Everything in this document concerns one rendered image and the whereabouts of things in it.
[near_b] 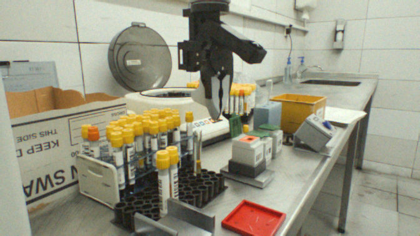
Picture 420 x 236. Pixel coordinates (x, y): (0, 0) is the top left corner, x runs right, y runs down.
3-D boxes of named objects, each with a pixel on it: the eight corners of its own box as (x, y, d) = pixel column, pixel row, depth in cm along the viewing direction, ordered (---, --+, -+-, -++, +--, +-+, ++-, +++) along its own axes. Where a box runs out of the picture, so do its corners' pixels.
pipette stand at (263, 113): (272, 148, 65) (275, 109, 63) (247, 143, 69) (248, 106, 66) (285, 138, 74) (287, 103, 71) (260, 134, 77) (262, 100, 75)
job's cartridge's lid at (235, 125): (230, 114, 48) (227, 114, 48) (232, 139, 48) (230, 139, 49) (240, 110, 51) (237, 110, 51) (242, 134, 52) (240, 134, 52)
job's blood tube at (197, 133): (198, 187, 46) (199, 132, 43) (192, 185, 46) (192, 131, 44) (202, 184, 47) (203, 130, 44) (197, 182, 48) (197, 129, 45)
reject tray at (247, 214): (268, 246, 33) (268, 240, 32) (220, 226, 36) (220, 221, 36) (286, 218, 38) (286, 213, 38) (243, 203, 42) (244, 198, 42)
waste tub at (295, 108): (311, 138, 73) (314, 103, 71) (266, 130, 81) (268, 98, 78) (324, 128, 84) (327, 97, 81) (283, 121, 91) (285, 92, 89)
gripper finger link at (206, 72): (214, 96, 52) (214, 50, 50) (221, 97, 51) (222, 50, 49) (199, 99, 48) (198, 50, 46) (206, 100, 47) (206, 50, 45)
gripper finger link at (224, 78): (205, 114, 58) (205, 71, 55) (229, 118, 54) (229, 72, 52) (197, 117, 55) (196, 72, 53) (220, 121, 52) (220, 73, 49)
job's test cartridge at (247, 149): (253, 177, 47) (254, 143, 46) (230, 170, 50) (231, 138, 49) (262, 169, 51) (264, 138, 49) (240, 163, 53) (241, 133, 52)
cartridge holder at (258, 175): (262, 189, 46) (264, 170, 45) (219, 175, 51) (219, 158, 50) (274, 177, 50) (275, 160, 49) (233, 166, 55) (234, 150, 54)
